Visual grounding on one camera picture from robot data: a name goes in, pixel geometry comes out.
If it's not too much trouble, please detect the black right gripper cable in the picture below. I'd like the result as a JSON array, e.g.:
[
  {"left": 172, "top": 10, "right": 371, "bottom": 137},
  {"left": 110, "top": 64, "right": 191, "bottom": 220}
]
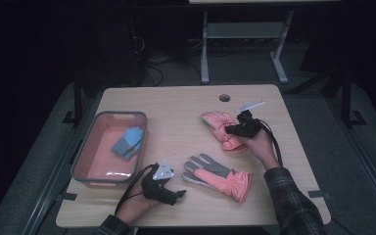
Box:
[{"left": 258, "top": 117, "right": 284, "bottom": 168}]

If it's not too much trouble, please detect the black stand leg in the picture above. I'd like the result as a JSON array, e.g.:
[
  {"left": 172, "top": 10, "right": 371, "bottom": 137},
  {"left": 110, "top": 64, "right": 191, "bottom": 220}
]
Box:
[
  {"left": 62, "top": 72, "right": 86, "bottom": 127},
  {"left": 339, "top": 70, "right": 368, "bottom": 129}
]

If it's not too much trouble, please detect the black tape strip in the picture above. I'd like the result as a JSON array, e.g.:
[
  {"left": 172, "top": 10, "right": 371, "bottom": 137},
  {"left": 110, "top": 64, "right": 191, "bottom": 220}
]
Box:
[
  {"left": 56, "top": 192, "right": 78, "bottom": 202},
  {"left": 307, "top": 190, "right": 331, "bottom": 200}
]

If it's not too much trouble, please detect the blue knit glove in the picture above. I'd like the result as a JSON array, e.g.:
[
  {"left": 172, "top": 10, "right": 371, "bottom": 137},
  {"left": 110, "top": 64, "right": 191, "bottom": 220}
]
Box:
[
  {"left": 122, "top": 142, "right": 143, "bottom": 162},
  {"left": 111, "top": 126, "right": 145, "bottom": 158}
]

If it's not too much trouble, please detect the pink plastic bin grey rim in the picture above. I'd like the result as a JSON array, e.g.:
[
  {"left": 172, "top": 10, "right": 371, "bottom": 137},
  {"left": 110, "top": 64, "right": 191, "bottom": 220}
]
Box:
[{"left": 70, "top": 111, "right": 149, "bottom": 189}]

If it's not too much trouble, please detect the grey metal stand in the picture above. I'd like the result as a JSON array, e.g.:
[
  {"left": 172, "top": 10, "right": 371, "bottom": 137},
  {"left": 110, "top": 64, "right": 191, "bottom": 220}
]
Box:
[{"left": 201, "top": 9, "right": 295, "bottom": 85}]

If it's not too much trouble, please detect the person's right hand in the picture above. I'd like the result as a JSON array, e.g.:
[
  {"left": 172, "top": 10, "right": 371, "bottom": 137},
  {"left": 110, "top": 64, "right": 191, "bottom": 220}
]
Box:
[{"left": 244, "top": 128, "right": 282, "bottom": 170}]

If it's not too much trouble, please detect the pink and grey ski glove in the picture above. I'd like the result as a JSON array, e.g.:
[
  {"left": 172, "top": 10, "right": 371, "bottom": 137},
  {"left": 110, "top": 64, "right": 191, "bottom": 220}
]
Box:
[
  {"left": 181, "top": 153, "right": 253, "bottom": 204},
  {"left": 201, "top": 111, "right": 249, "bottom": 153}
]

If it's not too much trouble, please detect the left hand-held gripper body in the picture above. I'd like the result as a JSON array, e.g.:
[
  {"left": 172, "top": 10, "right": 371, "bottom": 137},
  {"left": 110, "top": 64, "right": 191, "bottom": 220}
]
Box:
[{"left": 140, "top": 160, "right": 180, "bottom": 207}]

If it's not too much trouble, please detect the bundle of black floor cables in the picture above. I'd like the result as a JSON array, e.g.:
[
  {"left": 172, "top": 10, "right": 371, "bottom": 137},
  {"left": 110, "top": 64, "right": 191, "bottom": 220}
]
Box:
[{"left": 126, "top": 16, "right": 204, "bottom": 88}]

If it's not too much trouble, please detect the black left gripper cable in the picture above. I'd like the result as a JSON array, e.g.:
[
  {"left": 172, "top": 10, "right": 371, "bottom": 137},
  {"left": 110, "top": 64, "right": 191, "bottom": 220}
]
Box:
[{"left": 114, "top": 163, "right": 160, "bottom": 215}]

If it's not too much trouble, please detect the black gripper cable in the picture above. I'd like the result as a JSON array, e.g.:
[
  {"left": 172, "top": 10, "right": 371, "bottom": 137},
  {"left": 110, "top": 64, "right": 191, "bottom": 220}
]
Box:
[
  {"left": 258, "top": 117, "right": 284, "bottom": 168},
  {"left": 114, "top": 163, "right": 160, "bottom": 215}
]

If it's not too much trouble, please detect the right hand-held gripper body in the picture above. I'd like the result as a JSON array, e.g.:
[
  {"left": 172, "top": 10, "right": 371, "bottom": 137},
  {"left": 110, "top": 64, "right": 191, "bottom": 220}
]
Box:
[{"left": 234, "top": 100, "right": 266, "bottom": 138}]

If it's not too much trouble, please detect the person's left hand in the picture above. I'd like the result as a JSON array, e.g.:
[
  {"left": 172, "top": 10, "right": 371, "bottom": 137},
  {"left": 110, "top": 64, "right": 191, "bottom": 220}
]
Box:
[{"left": 116, "top": 186, "right": 162, "bottom": 225}]

